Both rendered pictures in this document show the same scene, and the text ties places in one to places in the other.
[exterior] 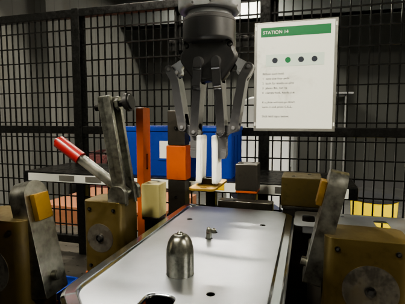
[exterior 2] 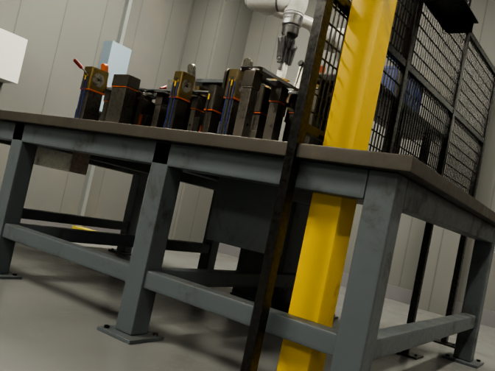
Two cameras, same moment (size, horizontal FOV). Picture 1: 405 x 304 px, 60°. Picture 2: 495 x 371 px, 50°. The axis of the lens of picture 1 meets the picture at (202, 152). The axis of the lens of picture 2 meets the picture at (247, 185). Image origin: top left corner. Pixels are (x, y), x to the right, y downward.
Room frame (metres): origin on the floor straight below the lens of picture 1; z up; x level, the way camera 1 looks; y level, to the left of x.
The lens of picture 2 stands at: (1.29, -2.17, 0.49)
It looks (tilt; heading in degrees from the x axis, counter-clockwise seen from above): 3 degrees up; 111
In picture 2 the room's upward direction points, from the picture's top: 12 degrees clockwise
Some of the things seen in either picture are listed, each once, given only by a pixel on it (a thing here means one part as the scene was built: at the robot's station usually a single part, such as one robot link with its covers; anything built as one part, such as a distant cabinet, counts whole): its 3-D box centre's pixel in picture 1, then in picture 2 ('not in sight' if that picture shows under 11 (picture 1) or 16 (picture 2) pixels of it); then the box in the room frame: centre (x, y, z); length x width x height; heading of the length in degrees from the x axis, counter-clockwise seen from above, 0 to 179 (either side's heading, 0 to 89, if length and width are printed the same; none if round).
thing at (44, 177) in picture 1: (181, 177); (387, 112); (0.99, 0.06, 1.02); 0.90 x 0.22 x 0.03; 74
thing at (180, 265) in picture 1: (179, 259); not in sight; (0.39, 0.03, 1.02); 0.03 x 0.03 x 0.07
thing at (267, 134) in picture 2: not in sight; (272, 123); (0.61, -0.24, 0.84); 0.05 x 0.05 x 0.29; 74
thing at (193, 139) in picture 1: (190, 140); not in sight; (0.52, 0.02, 1.15); 0.03 x 0.01 x 0.05; 74
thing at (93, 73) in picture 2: not in sight; (87, 102); (-0.55, 0.10, 0.88); 0.14 x 0.09 x 0.36; 74
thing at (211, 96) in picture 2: not in sight; (208, 119); (0.27, -0.13, 0.84); 0.10 x 0.05 x 0.29; 74
